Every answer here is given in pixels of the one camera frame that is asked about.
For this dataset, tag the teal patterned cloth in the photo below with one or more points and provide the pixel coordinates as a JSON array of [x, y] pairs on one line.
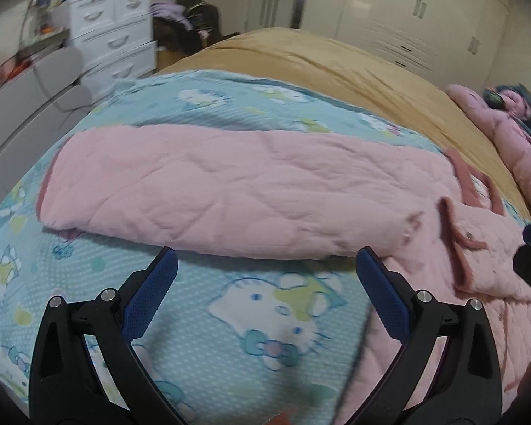
[[524, 93]]

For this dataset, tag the white wardrobe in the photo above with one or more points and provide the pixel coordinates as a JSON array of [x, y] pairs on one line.
[[416, 13]]

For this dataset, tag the dark bag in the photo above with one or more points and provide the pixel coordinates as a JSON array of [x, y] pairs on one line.
[[203, 20]]

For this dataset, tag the pink quilted garment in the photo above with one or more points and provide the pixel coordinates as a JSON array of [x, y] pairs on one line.
[[248, 186]]

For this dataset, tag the tan bedspread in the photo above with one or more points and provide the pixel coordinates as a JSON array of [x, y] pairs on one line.
[[336, 62]]

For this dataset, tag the grey cabinet with clutter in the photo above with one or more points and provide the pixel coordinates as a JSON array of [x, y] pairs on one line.
[[53, 79]]

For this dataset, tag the white drawer chest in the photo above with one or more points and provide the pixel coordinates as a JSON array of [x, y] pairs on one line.
[[115, 40]]

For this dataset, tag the pink puffer jacket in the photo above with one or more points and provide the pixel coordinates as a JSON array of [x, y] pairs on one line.
[[520, 150]]

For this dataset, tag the purple cloth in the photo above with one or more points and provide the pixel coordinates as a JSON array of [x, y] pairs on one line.
[[170, 13]]

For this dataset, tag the cluttered desk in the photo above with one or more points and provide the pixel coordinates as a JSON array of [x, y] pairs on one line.
[[31, 31]]

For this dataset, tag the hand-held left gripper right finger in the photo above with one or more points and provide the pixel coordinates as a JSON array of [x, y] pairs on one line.
[[382, 287]]

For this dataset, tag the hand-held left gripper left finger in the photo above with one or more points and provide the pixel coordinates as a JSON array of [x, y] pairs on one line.
[[152, 287]]

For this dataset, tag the blue cartoon cat blanket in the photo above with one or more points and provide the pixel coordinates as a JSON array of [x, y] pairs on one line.
[[194, 349]]

